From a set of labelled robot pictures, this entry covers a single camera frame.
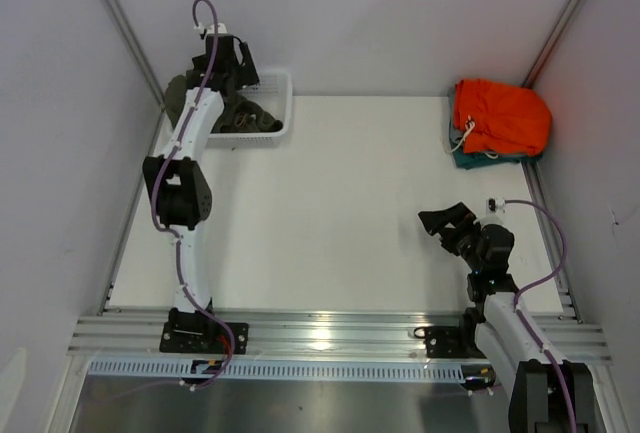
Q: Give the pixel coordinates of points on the teal folded shorts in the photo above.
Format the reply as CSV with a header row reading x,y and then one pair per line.
x,y
480,160

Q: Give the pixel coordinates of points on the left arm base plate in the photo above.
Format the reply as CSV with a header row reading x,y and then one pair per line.
x,y
196,333

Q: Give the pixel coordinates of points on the orange folded shorts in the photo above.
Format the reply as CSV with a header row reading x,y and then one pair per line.
x,y
500,119

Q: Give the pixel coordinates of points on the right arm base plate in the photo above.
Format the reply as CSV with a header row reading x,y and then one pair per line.
x,y
447,342

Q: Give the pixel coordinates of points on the olive green shorts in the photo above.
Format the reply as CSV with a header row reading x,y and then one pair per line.
x,y
240,114

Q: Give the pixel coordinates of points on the white plastic basket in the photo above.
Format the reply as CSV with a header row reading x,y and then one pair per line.
x,y
273,93

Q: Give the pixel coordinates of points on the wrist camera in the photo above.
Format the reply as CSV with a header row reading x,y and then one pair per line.
x,y
205,31
496,205

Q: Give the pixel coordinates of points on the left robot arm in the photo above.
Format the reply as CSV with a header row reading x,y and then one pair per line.
x,y
181,201

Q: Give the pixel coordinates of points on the white slotted cable duct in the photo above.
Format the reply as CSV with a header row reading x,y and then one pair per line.
x,y
447,373

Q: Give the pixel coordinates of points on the aluminium frame rail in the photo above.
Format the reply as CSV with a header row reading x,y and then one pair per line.
x,y
316,336

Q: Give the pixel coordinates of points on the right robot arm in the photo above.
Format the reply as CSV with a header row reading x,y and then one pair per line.
x,y
547,391

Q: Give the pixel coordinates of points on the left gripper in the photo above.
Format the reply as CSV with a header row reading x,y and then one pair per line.
x,y
245,76

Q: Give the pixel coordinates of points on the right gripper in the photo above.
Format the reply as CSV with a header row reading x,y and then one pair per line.
x,y
460,217

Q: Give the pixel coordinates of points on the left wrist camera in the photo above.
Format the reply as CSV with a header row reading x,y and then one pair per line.
x,y
205,31

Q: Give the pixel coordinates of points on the grey folded shorts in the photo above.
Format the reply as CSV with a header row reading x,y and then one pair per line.
x,y
454,134

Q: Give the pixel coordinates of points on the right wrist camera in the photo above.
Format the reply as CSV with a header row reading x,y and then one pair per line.
x,y
496,205

